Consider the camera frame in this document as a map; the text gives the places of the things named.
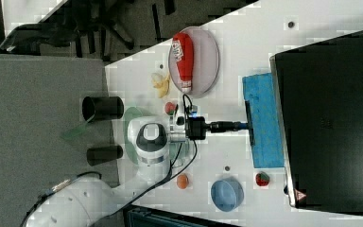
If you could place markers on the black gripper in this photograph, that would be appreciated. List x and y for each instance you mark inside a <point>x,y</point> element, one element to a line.
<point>196,127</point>

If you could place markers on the grey round plate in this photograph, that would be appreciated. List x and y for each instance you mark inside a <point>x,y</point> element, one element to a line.
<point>206,60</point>

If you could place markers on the red ketchup bottle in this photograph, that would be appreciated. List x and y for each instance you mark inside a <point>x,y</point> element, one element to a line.
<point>183,52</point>

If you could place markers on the blue bowl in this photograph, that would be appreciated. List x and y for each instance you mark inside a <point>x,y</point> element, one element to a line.
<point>227,194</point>

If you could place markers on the yellow peeled banana toy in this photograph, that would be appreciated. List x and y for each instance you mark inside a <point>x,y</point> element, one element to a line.
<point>160,83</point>

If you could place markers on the black toaster oven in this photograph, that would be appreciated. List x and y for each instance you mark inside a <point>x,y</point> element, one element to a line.
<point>306,117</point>

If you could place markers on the red strawberry toy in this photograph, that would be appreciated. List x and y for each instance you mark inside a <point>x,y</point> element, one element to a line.
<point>262,179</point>

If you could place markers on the dark blue storage bin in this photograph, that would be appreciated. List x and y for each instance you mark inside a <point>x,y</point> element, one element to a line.
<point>140,216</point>

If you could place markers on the black cylinder cup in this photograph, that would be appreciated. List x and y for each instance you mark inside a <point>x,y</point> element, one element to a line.
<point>102,108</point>

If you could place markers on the black cylinder post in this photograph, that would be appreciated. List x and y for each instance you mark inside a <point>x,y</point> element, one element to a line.
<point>101,155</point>

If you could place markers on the black office chair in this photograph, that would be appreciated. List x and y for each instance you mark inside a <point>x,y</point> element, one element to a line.
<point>67,22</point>

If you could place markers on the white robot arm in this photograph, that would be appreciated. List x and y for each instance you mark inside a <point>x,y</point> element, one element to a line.
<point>83,200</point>

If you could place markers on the orange toy fruit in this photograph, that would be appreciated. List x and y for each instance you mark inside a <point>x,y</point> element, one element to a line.
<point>182,181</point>

